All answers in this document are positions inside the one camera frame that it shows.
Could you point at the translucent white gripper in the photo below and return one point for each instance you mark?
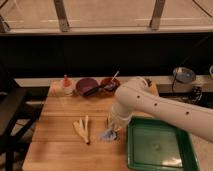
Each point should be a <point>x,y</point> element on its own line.
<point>116,124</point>

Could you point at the grey-blue towel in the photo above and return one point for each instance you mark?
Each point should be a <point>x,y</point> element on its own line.
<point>108,135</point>

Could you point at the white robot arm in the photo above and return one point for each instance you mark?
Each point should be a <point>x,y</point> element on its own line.
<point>134,95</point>

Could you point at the green plastic tray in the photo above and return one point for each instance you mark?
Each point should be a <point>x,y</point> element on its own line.
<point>154,145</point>

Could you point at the black spatula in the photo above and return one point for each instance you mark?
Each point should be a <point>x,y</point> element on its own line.
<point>94,90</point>

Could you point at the red-brown bowl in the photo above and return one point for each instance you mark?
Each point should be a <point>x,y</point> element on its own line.
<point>110,86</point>

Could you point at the purple bowl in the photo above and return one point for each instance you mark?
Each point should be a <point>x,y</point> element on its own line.
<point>85,84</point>

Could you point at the wooden cutting board table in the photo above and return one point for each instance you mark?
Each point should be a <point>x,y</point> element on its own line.
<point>56,146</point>

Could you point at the white spoon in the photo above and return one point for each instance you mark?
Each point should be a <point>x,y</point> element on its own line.
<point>114,77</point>

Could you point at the dark red grape bunch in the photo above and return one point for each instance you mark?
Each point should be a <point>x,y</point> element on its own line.
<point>149,82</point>

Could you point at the clear bottle red cap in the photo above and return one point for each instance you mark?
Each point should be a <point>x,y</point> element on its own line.
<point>67,86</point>

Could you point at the silver metal bowl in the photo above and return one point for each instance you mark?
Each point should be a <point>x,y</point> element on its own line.
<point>184,75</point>

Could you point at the black chair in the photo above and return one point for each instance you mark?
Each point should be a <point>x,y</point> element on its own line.
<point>10,111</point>

